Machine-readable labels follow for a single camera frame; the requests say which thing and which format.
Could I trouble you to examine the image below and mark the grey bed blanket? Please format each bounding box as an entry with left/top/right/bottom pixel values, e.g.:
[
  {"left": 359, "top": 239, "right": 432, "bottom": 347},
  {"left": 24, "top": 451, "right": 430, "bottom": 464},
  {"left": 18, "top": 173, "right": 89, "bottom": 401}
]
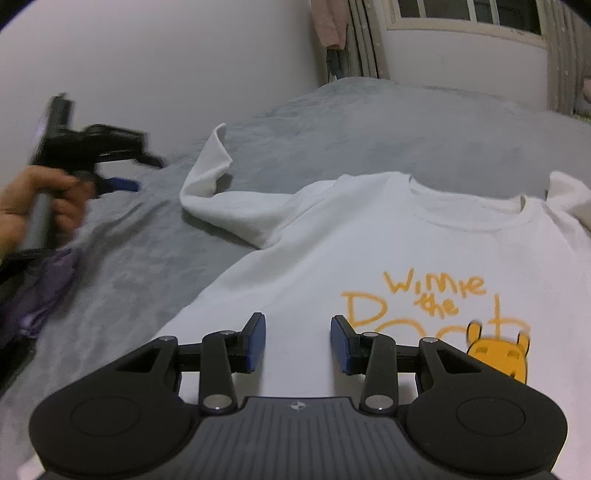
[{"left": 0, "top": 76, "right": 591, "bottom": 480}]

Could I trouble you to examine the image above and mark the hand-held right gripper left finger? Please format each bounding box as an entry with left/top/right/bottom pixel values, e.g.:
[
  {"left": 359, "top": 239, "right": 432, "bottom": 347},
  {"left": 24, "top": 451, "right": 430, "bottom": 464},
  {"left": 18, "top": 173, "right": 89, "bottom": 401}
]
[{"left": 115, "top": 312, "right": 267, "bottom": 414}]

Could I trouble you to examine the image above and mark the purple garment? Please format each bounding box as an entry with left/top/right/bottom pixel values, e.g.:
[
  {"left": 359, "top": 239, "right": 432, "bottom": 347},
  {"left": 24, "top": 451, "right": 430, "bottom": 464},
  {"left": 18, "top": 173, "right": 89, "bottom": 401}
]
[{"left": 0, "top": 247, "right": 79, "bottom": 342}]

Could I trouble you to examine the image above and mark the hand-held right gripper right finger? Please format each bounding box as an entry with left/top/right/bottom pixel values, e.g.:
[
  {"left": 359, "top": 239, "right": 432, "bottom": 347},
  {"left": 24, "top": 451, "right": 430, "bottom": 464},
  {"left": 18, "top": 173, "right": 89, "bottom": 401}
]
[{"left": 331, "top": 315, "right": 485, "bottom": 414}]

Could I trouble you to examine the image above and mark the pink hanging garment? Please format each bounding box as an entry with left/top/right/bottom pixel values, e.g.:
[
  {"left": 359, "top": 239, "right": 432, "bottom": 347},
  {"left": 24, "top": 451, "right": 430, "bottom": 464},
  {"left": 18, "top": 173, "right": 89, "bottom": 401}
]
[{"left": 311, "top": 0, "right": 347, "bottom": 49}]

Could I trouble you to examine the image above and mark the person's left hand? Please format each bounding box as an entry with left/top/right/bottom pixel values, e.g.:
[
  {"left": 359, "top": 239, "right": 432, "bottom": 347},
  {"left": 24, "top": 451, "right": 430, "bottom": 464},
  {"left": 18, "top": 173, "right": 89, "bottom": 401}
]
[{"left": 0, "top": 166, "right": 88, "bottom": 244}]

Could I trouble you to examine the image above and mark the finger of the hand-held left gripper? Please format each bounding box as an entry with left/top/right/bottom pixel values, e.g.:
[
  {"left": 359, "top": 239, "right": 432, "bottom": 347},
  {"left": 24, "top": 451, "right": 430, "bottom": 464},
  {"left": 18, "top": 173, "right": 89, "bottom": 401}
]
[
  {"left": 99, "top": 127, "right": 165, "bottom": 169},
  {"left": 88, "top": 173, "right": 140, "bottom": 200}
]

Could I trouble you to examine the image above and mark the grey patterned curtain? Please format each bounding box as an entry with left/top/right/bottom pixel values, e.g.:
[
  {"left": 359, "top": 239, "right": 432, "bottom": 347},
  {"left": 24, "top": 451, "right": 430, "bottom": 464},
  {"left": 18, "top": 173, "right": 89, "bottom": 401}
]
[
  {"left": 346, "top": 0, "right": 391, "bottom": 80},
  {"left": 545, "top": 0, "right": 591, "bottom": 116}
]

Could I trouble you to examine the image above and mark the white framed window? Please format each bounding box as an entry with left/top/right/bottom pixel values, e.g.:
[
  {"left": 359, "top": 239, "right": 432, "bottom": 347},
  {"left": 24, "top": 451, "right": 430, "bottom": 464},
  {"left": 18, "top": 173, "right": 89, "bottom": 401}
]
[{"left": 383, "top": 0, "right": 561, "bottom": 47}]

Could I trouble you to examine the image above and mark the white t-shirt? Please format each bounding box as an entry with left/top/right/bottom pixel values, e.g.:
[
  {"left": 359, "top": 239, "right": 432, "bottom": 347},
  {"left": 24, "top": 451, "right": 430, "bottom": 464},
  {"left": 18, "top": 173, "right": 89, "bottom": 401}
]
[{"left": 154, "top": 124, "right": 591, "bottom": 480}]

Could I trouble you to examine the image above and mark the dark hanging garment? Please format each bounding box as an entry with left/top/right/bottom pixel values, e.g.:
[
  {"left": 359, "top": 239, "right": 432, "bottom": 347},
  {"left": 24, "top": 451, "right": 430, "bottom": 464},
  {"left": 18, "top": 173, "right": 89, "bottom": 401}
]
[{"left": 325, "top": 46, "right": 345, "bottom": 84}]

